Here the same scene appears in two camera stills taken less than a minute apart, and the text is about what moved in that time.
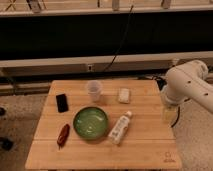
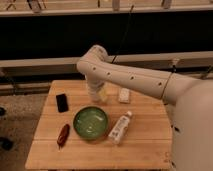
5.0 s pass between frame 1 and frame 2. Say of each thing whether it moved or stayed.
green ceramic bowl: stayed
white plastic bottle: stayed
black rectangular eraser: stayed
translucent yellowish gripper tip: moved
